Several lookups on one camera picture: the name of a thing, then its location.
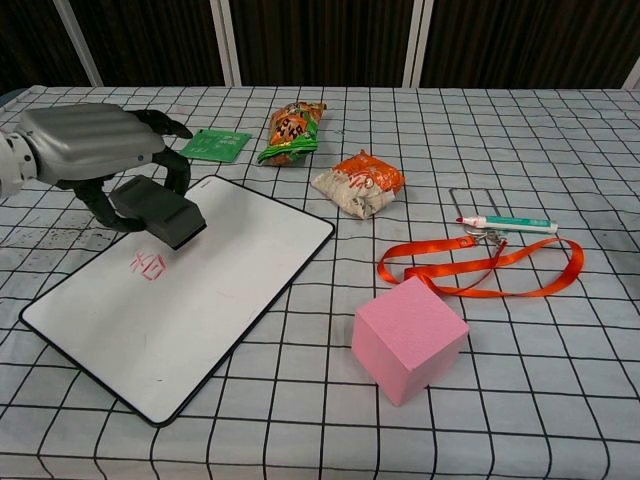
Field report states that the white board with black frame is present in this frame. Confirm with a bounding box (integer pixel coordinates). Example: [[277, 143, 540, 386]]
[[19, 175, 336, 427]]

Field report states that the orange and white snack bag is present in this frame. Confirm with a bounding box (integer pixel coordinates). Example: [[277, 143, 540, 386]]
[[310, 149, 404, 220]]

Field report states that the green flat sachet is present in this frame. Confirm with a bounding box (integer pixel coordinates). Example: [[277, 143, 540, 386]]
[[177, 128, 252, 164]]

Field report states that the pink foam cube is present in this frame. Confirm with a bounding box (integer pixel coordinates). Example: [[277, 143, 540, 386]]
[[350, 276, 471, 407]]

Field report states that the green and orange snack bag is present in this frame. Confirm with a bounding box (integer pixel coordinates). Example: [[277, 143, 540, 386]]
[[257, 101, 328, 167]]

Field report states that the white vertical frame post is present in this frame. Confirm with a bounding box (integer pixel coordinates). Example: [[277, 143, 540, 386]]
[[53, 0, 104, 87], [401, 0, 434, 89], [623, 0, 640, 90], [209, 0, 242, 87]]

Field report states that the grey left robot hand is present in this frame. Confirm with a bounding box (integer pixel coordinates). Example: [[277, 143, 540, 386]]
[[18, 103, 194, 234]]

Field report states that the white grid-patterned tablecloth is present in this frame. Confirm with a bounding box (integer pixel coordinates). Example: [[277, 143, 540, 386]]
[[0, 84, 640, 480]]

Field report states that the dark grey board eraser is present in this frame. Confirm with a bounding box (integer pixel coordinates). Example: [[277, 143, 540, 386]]
[[109, 175, 208, 251]]

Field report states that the thin metal wire clip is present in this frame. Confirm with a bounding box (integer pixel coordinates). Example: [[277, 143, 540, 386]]
[[449, 187, 497, 216]]

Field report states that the orange lanyard with metal clip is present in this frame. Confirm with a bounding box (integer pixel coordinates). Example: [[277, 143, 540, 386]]
[[377, 227, 585, 299]]

